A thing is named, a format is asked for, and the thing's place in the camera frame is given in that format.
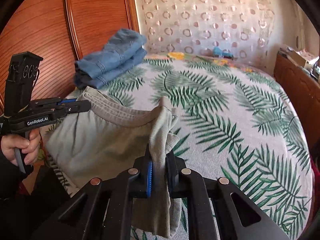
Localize person's left hand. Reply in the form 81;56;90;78
1;128;41;166

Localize side window curtain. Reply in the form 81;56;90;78
293;2;307;50

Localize wooden sideboard cabinet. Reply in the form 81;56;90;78
273;54;320;154

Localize folded blue jeans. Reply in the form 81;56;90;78
74;29;146;89

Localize grey-green pants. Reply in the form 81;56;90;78
45;87;181;238

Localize cardboard box on cabinet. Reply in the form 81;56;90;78
288;49;319;69

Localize wooden louvered wardrobe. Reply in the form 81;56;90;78
1;0;139;99

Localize blue toy at bedhead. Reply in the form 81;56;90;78
213;47;234;60

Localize floral bed cover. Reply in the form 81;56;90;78
144;52;273;79

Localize pink circle pattern curtain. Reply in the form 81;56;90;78
135;0;274;63

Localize palm leaf bed sheet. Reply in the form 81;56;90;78
47;61;312;239

